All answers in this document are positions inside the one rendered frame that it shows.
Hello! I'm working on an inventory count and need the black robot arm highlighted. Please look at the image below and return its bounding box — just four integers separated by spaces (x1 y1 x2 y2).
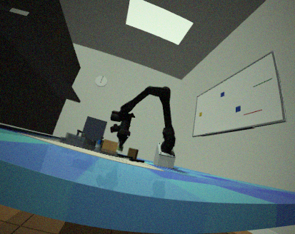
110 86 176 154

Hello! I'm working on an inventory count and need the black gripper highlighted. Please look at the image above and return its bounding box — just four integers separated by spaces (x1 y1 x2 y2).
117 121 130 148

